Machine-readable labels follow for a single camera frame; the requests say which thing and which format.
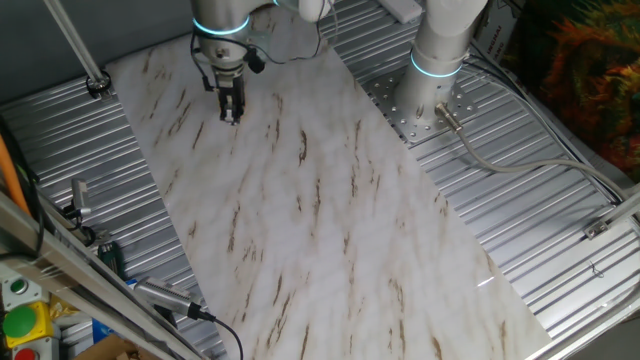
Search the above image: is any short aluminium profile bar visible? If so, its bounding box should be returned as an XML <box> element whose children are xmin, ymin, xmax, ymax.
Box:
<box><xmin>597</xmin><ymin>182</ymin><xmax>640</xmax><ymax>229</ymax></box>

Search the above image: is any grey cable with metal plug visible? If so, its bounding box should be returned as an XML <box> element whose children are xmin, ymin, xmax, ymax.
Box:
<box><xmin>433</xmin><ymin>101</ymin><xmax>632</xmax><ymax>201</ymax></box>

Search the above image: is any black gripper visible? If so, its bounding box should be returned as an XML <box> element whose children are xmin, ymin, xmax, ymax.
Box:
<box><xmin>215</xmin><ymin>73</ymin><xmax>247</xmax><ymax>126</ymax></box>

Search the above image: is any small metal corner bracket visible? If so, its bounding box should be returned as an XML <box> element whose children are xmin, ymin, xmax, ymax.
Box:
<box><xmin>583</xmin><ymin>219</ymin><xmax>611</xmax><ymax>240</ymax></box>

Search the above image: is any aluminium table edge rail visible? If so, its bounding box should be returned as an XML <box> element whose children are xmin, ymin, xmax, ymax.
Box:
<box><xmin>524</xmin><ymin>289</ymin><xmax>640</xmax><ymax>360</ymax></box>

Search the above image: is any green hex key set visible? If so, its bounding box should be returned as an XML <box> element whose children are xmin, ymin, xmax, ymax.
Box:
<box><xmin>97</xmin><ymin>241</ymin><xmax>126</xmax><ymax>281</ymax></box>

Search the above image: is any brown cardboard box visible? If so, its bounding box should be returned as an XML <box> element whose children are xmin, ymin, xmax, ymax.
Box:
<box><xmin>74</xmin><ymin>333</ymin><xmax>161</xmax><ymax>360</ymax></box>

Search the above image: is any black camera cable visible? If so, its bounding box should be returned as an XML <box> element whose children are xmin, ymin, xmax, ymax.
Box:
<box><xmin>187</xmin><ymin>302</ymin><xmax>245</xmax><ymax>360</ymax></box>

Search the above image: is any white box small green button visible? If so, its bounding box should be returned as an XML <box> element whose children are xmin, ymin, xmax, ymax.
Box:
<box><xmin>0</xmin><ymin>272</ymin><xmax>51</xmax><ymax>311</ymax></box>

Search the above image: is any orange cable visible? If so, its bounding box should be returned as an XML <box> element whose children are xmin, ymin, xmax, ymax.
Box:
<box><xmin>0</xmin><ymin>134</ymin><xmax>32</xmax><ymax>216</ymax></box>

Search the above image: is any colourful orange green cloth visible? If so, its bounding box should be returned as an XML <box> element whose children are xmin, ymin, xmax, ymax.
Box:
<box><xmin>499</xmin><ymin>0</ymin><xmax>640</xmax><ymax>184</ymax></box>

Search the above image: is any silver ribbed camera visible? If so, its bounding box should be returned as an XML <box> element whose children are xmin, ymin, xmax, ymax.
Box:
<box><xmin>132</xmin><ymin>276</ymin><xmax>204</xmax><ymax>321</ymax></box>

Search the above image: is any white power strip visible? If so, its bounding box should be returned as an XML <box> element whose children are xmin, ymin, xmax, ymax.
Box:
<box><xmin>377</xmin><ymin>0</ymin><xmax>424</xmax><ymax>25</ymax></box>

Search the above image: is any aluminium frame beam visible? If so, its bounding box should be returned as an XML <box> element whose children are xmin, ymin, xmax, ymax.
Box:
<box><xmin>0</xmin><ymin>192</ymin><xmax>206</xmax><ymax>360</ymax></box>

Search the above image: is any grey box red button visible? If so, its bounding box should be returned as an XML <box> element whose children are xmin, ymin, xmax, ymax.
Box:
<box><xmin>9</xmin><ymin>337</ymin><xmax>61</xmax><ymax>360</ymax></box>

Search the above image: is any white marble pattern mat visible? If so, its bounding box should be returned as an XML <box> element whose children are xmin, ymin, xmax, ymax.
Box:
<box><xmin>103</xmin><ymin>0</ymin><xmax>553</xmax><ymax>360</ymax></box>

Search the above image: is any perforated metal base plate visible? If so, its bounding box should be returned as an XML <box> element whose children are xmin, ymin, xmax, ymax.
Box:
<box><xmin>360</xmin><ymin>63</ymin><xmax>482</xmax><ymax>147</ymax></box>

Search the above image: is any yellow box green push button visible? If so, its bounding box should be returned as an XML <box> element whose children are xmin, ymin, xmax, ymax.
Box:
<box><xmin>2</xmin><ymin>301</ymin><xmax>55</xmax><ymax>350</ymax></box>

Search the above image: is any aluminium frame pole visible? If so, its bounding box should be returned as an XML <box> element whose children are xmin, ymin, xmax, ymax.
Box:
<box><xmin>42</xmin><ymin>0</ymin><xmax>106</xmax><ymax>84</ymax></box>

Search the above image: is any black pole foot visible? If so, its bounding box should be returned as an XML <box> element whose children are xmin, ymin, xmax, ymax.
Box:
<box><xmin>85</xmin><ymin>69</ymin><xmax>114</xmax><ymax>100</ymax></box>

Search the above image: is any small silver camera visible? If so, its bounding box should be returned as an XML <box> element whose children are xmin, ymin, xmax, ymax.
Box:
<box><xmin>69</xmin><ymin>178</ymin><xmax>94</xmax><ymax>219</ymax></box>

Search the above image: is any blue tissue pack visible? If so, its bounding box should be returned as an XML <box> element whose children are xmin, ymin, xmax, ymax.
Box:
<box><xmin>92</xmin><ymin>317</ymin><xmax>120</xmax><ymax>346</ymax></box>

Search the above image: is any white box red print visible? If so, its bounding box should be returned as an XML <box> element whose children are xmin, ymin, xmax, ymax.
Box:
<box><xmin>472</xmin><ymin>0</ymin><xmax>524</xmax><ymax>59</ymax></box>

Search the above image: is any metal camera mount clamp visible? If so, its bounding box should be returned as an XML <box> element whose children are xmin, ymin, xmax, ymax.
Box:
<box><xmin>62</xmin><ymin>204</ymin><xmax>110</xmax><ymax>247</ymax></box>

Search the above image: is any black round wrist camera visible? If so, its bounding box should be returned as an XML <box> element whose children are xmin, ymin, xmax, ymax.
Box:
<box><xmin>243</xmin><ymin>47</ymin><xmax>267</xmax><ymax>75</ymax></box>

